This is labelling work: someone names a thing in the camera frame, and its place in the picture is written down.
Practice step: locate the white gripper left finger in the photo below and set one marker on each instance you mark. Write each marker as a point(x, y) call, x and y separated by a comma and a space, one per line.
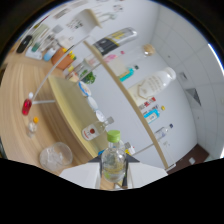
point(81, 175)

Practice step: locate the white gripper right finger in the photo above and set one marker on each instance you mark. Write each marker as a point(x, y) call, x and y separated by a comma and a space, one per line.
point(146, 173)

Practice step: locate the clear bottle green cap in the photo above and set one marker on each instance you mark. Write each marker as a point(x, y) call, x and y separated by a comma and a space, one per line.
point(114, 160)

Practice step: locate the clear bottle orange cap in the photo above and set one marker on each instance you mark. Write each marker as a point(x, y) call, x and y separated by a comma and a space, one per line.
point(32, 127)

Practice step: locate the small red liquid bottle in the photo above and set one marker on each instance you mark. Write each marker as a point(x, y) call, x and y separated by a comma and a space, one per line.
point(27, 106)

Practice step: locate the yellow bottle white cap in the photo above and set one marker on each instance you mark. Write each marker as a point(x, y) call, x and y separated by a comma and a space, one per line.
point(130, 149)

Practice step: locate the clear glass with ice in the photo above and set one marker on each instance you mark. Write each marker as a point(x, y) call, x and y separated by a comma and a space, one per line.
point(56, 156)

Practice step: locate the clear bottle blue cap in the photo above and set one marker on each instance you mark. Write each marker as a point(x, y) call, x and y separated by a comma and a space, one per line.
point(162, 133)

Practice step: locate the brown wooden door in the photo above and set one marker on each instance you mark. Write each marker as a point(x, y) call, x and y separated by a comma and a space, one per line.
point(188, 159)

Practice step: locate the small light blue bottle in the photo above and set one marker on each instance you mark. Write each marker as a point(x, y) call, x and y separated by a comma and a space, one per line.
point(151, 116)

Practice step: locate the two-tier wooden shelf rack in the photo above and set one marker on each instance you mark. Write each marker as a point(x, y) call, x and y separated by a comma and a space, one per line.
point(76, 110)

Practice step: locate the round amber liquid bottle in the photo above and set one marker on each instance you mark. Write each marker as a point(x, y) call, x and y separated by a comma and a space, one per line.
point(163, 108)

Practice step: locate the small bottle red cap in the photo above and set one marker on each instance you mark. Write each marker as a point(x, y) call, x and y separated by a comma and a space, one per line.
point(148, 103)

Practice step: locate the blue rimmed bowl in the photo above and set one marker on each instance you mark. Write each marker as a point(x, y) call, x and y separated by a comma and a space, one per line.
point(84, 89)

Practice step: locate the large white bottle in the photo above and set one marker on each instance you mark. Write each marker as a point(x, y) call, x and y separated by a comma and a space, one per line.
point(150, 86)

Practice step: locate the ceiling air vent grille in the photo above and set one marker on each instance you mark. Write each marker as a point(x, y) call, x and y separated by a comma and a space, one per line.
point(193, 97)

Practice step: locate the green potted plant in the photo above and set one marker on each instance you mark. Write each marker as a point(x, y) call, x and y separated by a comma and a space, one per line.
point(88, 77)

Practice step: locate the small teal liquid bottle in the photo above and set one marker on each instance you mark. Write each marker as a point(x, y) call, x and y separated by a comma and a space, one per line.
point(128, 74)

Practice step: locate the glass jar with cork lid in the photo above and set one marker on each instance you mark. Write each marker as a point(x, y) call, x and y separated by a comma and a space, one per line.
point(133, 60)

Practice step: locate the orange basket with fruit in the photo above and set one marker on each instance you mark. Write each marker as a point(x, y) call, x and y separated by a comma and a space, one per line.
point(61, 59)

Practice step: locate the small pink liquid bottle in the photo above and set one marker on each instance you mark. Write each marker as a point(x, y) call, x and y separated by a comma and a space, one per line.
point(111, 58)

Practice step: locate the light blue small container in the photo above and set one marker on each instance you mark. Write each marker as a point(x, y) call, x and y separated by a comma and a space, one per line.
point(49, 54)

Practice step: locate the white kitchen scale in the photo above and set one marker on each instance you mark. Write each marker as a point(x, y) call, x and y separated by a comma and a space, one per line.
point(36, 53)

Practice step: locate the tall black yellow can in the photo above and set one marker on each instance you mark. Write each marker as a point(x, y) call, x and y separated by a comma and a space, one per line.
point(115, 40)

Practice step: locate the black kettle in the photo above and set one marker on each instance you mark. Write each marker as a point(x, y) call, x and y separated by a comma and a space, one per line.
point(24, 44)

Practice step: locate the wooden wall shelf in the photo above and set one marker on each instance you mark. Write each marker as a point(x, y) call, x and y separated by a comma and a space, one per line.
point(90, 18)

